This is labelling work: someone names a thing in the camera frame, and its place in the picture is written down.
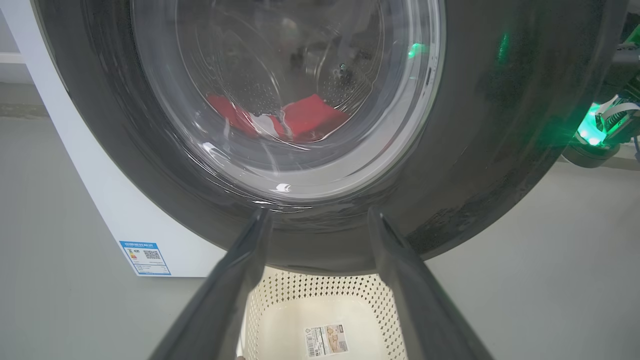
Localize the blue energy label sticker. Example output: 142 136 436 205
119 240 172 277

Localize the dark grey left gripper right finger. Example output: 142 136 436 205
367 206 495 360

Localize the red and white garment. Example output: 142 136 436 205
206 93 351 144

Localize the white barcode sticker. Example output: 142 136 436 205
303 323 350 359

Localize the perforated steel washer drum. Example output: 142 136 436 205
190 0 386 147

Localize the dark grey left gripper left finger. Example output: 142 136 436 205
149 207 274 360

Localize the cream perforated laundry basket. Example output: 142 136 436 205
237 266 408 360

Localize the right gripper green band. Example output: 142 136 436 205
562 97 640 168

